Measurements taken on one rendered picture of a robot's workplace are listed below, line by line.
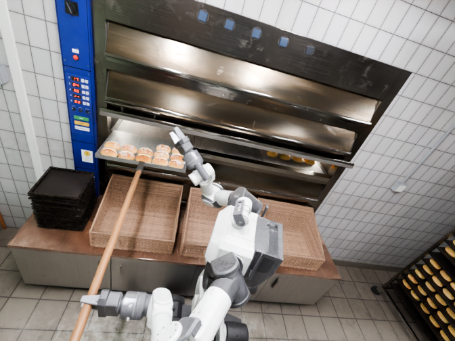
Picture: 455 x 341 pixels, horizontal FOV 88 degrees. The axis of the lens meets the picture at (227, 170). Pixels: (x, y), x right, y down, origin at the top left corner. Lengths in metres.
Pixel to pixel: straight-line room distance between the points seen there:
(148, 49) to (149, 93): 0.25
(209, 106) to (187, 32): 0.45
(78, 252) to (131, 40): 1.37
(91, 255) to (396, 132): 2.37
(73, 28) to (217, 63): 0.79
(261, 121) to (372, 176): 1.15
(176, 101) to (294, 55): 0.79
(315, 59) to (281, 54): 0.22
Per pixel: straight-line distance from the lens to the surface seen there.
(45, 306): 2.43
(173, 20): 1.55
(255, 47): 1.58
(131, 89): 1.69
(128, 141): 1.81
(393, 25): 1.87
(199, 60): 1.58
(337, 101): 1.85
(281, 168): 1.99
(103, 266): 1.09
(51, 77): 1.86
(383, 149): 2.27
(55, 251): 1.97
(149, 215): 2.07
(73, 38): 1.69
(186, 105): 1.65
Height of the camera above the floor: 2.13
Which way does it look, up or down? 34 degrees down
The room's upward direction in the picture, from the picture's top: 19 degrees clockwise
